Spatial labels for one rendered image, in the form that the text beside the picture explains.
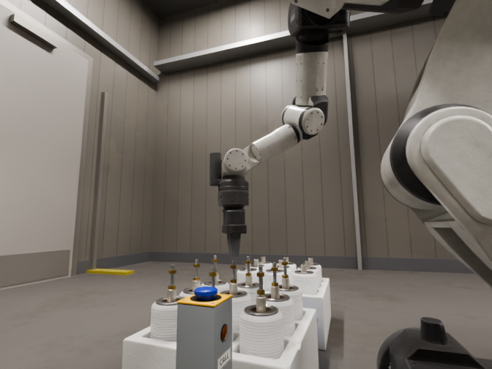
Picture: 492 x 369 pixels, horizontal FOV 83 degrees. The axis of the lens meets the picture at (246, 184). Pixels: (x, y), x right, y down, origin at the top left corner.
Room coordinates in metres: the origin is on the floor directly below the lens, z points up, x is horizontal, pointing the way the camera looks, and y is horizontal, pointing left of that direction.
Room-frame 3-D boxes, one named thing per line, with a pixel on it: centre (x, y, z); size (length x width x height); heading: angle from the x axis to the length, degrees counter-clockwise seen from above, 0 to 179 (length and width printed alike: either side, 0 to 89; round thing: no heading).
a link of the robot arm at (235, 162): (0.79, 0.05, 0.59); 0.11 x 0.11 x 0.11; 10
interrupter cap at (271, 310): (0.65, -0.03, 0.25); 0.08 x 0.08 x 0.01
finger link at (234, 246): (0.78, 0.03, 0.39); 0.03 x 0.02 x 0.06; 103
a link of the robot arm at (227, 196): (0.80, 0.03, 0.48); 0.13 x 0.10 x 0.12; 13
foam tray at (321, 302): (1.30, -0.16, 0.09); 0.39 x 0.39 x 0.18; 71
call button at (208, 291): (0.50, 0.07, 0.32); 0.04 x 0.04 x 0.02
